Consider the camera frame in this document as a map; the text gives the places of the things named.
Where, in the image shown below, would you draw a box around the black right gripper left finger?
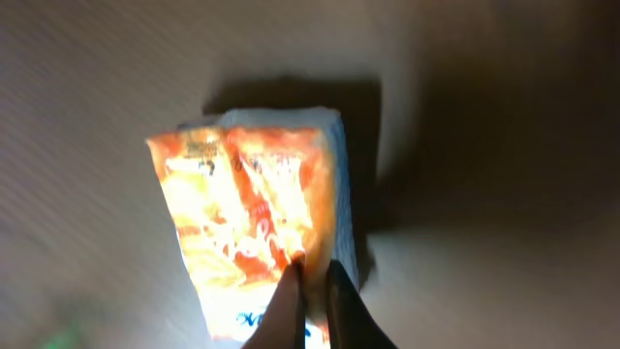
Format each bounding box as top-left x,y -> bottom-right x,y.
242,262 -> 306,349

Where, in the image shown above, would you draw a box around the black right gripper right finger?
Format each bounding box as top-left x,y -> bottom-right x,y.
325,260 -> 396,349

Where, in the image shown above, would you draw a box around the orange juice carton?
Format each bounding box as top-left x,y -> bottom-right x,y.
147,107 -> 358,348

